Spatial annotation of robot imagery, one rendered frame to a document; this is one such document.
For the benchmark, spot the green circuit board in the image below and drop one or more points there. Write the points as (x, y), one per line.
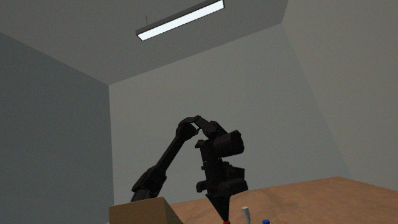
(246, 215)

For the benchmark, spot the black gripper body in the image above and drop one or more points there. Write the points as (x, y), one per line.
(217, 181)

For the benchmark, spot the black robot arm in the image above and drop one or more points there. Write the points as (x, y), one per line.
(219, 144)

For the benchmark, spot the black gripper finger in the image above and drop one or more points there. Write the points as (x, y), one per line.
(222, 203)
(209, 196)

